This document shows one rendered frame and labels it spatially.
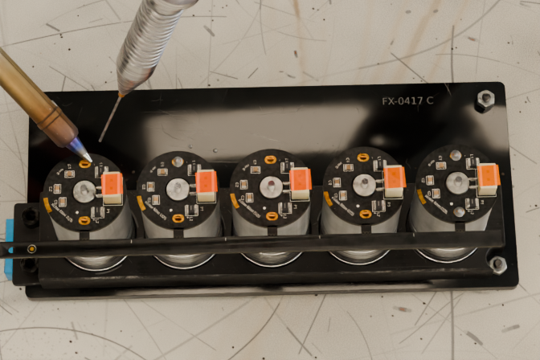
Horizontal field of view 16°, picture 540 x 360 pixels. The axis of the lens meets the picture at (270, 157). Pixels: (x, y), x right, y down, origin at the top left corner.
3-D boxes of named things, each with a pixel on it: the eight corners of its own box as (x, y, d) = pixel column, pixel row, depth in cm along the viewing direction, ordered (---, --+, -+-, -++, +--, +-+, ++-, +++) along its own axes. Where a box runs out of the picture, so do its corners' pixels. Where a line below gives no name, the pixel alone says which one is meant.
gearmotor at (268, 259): (232, 203, 61) (229, 149, 56) (307, 202, 61) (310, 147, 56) (234, 275, 60) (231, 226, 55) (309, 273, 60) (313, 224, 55)
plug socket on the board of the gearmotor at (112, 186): (96, 179, 56) (94, 171, 55) (124, 178, 56) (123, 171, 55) (96, 204, 56) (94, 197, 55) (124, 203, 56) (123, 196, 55)
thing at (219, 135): (29, 307, 61) (24, 297, 60) (33, 104, 64) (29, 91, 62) (515, 296, 61) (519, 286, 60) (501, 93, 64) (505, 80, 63)
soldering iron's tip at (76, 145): (95, 156, 56) (72, 132, 56) (98, 156, 56) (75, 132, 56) (83, 167, 56) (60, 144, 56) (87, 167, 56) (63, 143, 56)
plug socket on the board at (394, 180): (374, 173, 56) (376, 165, 55) (403, 172, 56) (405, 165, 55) (376, 198, 56) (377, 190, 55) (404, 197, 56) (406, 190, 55)
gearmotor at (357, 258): (318, 202, 61) (322, 147, 56) (392, 199, 61) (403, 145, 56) (321, 273, 60) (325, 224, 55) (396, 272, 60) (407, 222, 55)
